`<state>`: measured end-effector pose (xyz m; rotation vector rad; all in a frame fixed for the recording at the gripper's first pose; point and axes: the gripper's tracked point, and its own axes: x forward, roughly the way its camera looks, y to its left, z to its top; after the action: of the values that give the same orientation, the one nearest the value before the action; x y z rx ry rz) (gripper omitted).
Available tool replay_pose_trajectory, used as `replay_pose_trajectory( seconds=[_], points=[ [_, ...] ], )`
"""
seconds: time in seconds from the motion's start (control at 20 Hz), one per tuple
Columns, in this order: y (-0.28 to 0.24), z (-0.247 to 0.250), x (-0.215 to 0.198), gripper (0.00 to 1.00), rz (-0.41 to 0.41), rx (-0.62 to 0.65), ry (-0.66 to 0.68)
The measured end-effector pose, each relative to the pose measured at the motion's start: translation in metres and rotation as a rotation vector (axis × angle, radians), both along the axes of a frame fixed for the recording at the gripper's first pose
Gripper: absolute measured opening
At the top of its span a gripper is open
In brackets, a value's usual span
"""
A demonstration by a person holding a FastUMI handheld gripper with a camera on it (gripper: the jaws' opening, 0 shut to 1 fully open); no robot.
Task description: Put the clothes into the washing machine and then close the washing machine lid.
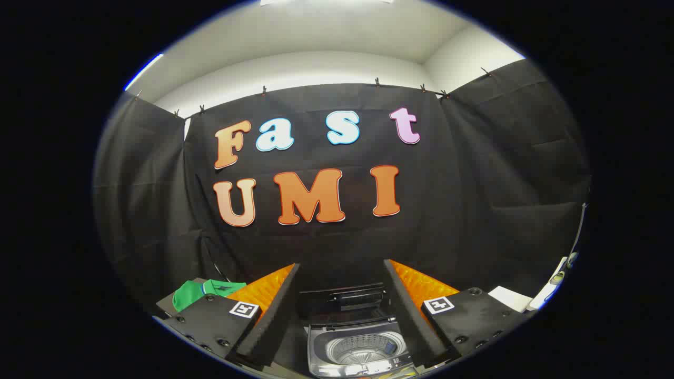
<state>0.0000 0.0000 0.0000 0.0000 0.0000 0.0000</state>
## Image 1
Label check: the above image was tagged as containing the dark glass washing machine lid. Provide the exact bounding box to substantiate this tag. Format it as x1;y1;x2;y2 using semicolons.
298;283;391;320

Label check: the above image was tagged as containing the green polo shirt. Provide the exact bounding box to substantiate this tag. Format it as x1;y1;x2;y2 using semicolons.
172;279;247;312

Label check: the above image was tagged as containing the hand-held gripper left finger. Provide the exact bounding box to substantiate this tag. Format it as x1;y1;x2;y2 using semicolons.
153;263;302;369

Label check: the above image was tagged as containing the grey topped side table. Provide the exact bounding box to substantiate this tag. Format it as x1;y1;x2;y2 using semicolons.
155;277;211;318

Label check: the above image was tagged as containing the grey washing machine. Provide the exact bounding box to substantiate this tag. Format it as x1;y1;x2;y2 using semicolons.
307;315;422;378

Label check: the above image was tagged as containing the white side desk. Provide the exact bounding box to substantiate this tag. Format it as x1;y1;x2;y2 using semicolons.
528;256;580;311

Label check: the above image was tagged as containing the row of small backdrop clips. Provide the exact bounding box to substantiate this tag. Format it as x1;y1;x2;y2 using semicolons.
134;67;493;117

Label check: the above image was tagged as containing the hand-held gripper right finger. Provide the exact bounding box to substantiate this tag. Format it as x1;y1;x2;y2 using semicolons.
383;259;530;369

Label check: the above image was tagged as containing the black backdrop cloth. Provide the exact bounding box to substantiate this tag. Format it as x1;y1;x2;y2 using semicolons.
92;59;591;322

